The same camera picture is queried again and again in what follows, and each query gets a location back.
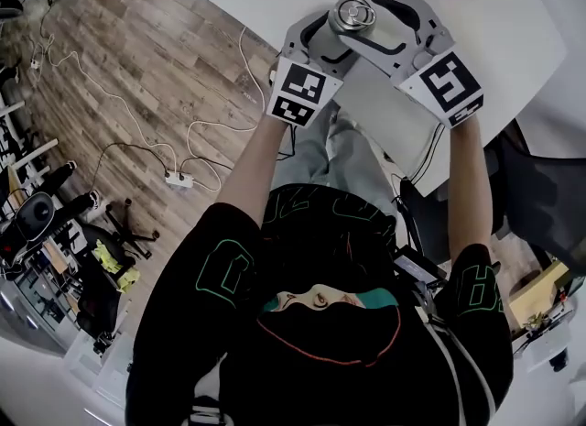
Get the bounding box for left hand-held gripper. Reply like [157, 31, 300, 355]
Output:
[265, 8, 359, 129]

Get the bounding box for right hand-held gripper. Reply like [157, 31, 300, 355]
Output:
[338, 0, 485, 129]

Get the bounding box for silver metal knob with ring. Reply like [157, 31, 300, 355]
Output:
[332, 0, 379, 31]

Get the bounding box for person's left forearm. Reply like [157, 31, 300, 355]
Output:
[213, 119, 294, 234]

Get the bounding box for person's right forearm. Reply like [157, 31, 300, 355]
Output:
[446, 116, 494, 264]

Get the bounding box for person's grey trousers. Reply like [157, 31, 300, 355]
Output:
[273, 103, 398, 214]

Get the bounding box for white power strip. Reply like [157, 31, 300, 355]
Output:
[163, 169, 196, 189]

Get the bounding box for black mesh office chair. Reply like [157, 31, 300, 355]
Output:
[400, 116, 586, 277]

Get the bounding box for grey waist device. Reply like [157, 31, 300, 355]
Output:
[392, 249, 448, 286]

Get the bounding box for light wooden desk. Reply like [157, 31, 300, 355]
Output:
[507, 258, 573, 332]

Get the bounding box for yellow safety vest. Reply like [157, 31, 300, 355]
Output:
[93, 238, 142, 295]

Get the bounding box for small desk plant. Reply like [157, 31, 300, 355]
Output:
[521, 311, 558, 332]

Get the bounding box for person's black printed shirt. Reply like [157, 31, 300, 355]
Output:
[124, 183, 515, 426]

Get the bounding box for black swivel chair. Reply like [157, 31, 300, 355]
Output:
[75, 198, 161, 343]

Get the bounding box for cluttered storage shelf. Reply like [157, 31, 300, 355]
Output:
[0, 240, 88, 352]

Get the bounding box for clear plastic storage box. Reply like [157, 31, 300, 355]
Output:
[62, 330, 135, 410]

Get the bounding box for white floor cable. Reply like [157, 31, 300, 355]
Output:
[27, 32, 179, 176]
[186, 25, 267, 192]

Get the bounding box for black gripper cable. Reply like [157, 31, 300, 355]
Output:
[409, 124, 448, 185]
[277, 125, 297, 159]

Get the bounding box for black floor cable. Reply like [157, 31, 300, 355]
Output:
[90, 141, 234, 191]

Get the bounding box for white desk frame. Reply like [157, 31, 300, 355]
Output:
[0, 98, 60, 187]

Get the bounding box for grey backpack strap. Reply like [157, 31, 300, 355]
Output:
[181, 394, 230, 426]

